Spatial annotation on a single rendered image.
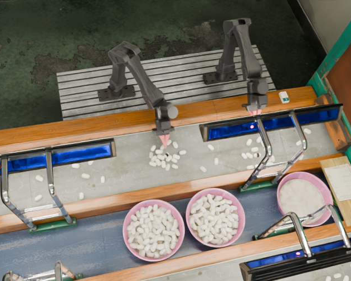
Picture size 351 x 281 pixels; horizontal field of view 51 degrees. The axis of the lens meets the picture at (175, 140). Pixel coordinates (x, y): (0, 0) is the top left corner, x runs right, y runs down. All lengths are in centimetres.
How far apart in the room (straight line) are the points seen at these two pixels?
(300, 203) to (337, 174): 24
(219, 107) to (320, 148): 56
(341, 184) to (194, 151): 72
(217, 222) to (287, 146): 55
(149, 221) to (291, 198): 68
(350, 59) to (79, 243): 150
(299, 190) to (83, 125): 109
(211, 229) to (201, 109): 61
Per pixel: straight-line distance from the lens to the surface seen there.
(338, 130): 198
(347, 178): 196
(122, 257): 170
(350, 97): 197
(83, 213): 169
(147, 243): 165
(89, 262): 170
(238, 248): 167
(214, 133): 147
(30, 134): 186
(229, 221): 173
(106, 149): 141
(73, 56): 309
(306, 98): 211
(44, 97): 290
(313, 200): 188
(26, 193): 177
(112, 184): 172
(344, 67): 198
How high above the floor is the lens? 235
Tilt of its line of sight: 62 degrees down
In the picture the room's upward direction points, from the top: 12 degrees clockwise
